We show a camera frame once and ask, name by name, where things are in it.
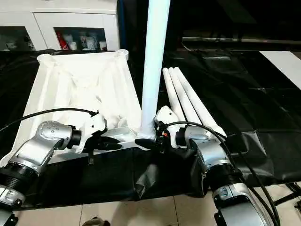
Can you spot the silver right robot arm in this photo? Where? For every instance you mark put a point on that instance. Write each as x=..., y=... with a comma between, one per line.
x=211, y=153

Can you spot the black plastic mat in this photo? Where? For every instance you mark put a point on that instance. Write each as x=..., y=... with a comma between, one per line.
x=235, y=106

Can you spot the red bottle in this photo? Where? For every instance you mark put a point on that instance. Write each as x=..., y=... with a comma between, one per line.
x=61, y=42

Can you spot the white plastic table leg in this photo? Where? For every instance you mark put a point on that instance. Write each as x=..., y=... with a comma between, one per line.
x=183, y=94
x=154, y=70
x=194, y=94
x=172, y=94

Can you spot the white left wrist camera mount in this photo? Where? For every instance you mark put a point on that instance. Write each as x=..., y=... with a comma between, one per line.
x=94, y=124

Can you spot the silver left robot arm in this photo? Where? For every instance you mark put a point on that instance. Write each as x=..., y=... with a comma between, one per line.
x=42, y=141

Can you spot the white flat board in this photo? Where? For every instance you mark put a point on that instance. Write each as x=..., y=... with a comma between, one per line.
x=282, y=66

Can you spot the dark rounded robot body part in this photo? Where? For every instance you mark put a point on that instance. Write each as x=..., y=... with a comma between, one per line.
x=97, y=222

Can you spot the white plastic table top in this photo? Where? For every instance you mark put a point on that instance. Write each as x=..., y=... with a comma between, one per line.
x=94, y=70

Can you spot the dark metal rail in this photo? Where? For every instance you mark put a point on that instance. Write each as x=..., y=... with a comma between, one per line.
x=235, y=40

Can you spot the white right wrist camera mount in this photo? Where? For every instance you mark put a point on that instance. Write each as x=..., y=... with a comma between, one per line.
x=168, y=115

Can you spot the white cabinet with glass doors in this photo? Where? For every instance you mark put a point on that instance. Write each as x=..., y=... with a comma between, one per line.
x=42, y=23

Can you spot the black metal table leg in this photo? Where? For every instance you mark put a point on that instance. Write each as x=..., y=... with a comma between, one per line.
x=285, y=196

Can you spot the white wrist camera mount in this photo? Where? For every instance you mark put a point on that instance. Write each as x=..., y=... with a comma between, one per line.
x=94, y=124
x=168, y=115

